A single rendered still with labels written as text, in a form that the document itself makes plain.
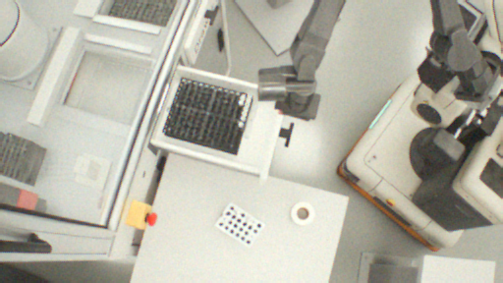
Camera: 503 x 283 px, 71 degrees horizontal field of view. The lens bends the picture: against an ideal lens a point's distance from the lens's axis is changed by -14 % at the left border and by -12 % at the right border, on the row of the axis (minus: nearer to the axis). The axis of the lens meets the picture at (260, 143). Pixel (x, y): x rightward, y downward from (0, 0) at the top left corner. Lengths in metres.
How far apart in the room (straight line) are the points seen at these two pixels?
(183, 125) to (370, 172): 0.95
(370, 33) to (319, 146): 0.76
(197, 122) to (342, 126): 1.13
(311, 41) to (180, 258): 0.75
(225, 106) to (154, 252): 0.49
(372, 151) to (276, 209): 0.73
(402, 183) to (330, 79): 0.72
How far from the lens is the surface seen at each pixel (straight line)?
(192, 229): 1.24
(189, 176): 1.26
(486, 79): 1.00
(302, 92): 0.86
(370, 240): 2.07
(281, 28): 2.28
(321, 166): 2.05
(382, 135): 1.87
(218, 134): 1.16
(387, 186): 1.82
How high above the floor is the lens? 1.98
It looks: 75 degrees down
